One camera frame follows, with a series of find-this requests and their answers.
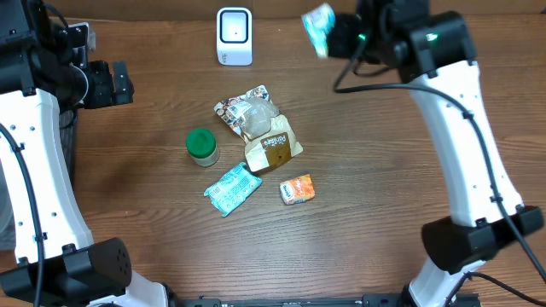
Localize teal tissue pack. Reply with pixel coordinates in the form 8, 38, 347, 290
301, 3, 335, 59

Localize green lid jar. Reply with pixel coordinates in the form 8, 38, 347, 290
186, 128, 219, 167

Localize beige brown snack pouch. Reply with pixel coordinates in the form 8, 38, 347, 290
214, 85, 303, 172

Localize orange snack pack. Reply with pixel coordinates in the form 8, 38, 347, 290
279, 174, 316, 206

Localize teal snack packet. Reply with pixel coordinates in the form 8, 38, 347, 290
204, 162, 262, 217

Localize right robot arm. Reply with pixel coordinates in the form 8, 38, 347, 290
327, 1, 544, 306

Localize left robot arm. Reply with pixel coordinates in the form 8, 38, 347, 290
1, 0, 177, 306

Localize grey plastic mesh basket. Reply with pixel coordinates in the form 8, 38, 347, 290
1, 111, 78, 251

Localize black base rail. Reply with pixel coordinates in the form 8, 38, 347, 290
178, 294, 406, 307

